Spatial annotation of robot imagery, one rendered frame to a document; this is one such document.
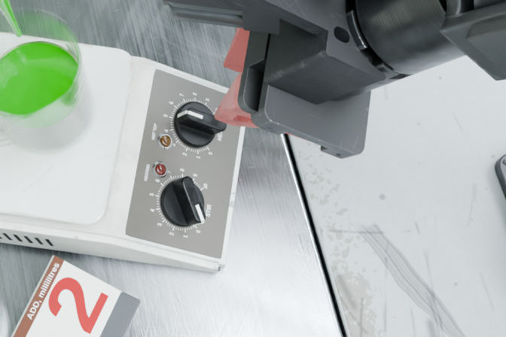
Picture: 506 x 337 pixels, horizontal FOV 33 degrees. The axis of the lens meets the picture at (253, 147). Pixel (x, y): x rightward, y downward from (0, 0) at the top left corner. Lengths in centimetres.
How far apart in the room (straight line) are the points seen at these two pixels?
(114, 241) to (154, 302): 7
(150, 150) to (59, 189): 7
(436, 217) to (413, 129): 7
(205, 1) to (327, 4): 6
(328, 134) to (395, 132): 22
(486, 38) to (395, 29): 7
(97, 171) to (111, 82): 6
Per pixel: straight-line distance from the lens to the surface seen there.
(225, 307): 61
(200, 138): 59
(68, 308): 60
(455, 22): 34
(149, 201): 57
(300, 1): 39
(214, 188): 59
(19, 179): 55
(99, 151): 55
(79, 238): 56
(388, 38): 39
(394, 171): 65
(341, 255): 63
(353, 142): 46
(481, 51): 34
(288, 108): 43
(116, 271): 62
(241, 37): 50
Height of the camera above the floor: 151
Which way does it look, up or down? 72 degrees down
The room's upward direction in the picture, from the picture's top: 9 degrees clockwise
